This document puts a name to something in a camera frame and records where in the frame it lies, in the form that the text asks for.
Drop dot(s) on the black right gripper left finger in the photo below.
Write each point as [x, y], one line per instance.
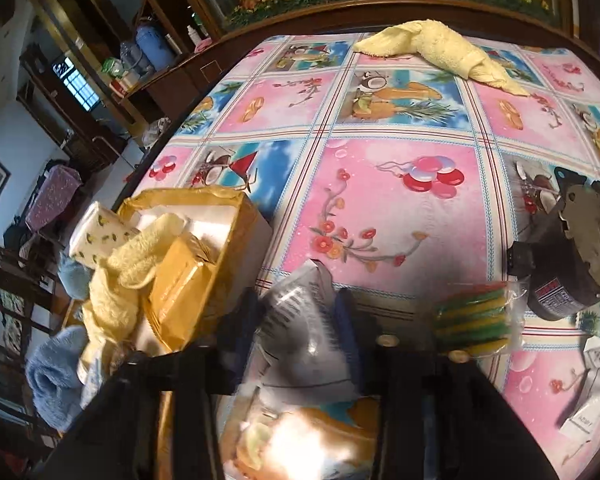
[116, 436]

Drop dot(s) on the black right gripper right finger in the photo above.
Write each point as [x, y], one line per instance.
[437, 419]

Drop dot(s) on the blue knitted towel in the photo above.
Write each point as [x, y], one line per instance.
[52, 375]

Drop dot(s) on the yellow green sticks bag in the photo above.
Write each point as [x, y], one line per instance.
[480, 321]

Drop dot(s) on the yellow fluffy towel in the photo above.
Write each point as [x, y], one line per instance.
[111, 311]

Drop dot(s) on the white printed desiccant packet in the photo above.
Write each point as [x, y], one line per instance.
[302, 361]

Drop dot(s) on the white paper packet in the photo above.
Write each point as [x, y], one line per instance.
[580, 426]

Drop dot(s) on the blue fluffy cloth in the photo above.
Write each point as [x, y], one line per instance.
[75, 278]

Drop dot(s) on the lemon print tissue pack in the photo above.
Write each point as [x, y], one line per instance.
[98, 233]

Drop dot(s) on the yellow taped foam box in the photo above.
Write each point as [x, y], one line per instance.
[237, 237]

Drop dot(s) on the black electric motor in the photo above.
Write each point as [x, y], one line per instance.
[561, 258]

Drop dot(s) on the floral patterned tablecloth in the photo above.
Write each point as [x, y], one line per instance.
[391, 172]

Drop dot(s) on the blue water jug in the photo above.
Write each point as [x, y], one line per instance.
[154, 47]

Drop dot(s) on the yellow towel at table back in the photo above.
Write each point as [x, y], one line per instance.
[442, 47]

